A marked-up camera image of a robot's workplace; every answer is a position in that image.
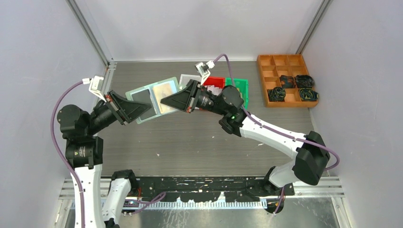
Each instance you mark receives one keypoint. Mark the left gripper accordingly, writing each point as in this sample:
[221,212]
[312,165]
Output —
[129,109]

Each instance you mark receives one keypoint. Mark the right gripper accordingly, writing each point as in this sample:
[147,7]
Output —
[186,99]

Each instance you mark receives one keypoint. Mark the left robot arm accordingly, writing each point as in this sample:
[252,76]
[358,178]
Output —
[84,155]

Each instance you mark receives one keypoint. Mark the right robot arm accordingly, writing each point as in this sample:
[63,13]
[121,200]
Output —
[307,151]

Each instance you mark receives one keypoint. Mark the silver cards in red bin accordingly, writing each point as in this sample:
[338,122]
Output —
[214,90]

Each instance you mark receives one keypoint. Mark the white plastic bin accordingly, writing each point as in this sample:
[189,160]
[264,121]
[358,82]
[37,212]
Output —
[188,81]

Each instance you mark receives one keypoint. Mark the red plastic bin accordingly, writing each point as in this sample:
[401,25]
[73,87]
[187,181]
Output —
[216,81]

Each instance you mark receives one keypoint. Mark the green plastic bin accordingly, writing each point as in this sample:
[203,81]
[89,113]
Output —
[243,86]

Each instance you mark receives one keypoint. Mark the orange wooden compartment tray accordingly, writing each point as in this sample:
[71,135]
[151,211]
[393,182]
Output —
[271,67]

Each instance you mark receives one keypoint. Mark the rolled dark sock lower left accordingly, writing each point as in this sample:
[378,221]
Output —
[276,94]

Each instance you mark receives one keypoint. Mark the rolled dark sock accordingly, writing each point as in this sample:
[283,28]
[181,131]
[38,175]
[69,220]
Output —
[304,81]
[287,82]
[276,94]
[308,94]

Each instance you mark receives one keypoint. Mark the rolled dark sock upper left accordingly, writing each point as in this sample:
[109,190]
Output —
[287,82]

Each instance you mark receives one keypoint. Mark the rolled dark sock upper right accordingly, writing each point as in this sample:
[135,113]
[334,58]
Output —
[304,81]

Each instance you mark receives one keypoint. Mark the rolled dark sock lower right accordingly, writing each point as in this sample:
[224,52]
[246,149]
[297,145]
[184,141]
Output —
[308,94]

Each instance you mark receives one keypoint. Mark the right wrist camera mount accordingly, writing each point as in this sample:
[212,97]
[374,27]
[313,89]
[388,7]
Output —
[204,70]

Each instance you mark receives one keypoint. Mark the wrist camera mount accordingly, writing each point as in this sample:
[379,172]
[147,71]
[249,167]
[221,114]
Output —
[95,86]
[204,70]

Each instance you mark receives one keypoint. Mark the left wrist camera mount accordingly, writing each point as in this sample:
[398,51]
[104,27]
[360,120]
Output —
[95,86]

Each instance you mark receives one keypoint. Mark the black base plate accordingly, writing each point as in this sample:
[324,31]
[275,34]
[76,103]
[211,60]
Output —
[204,189]

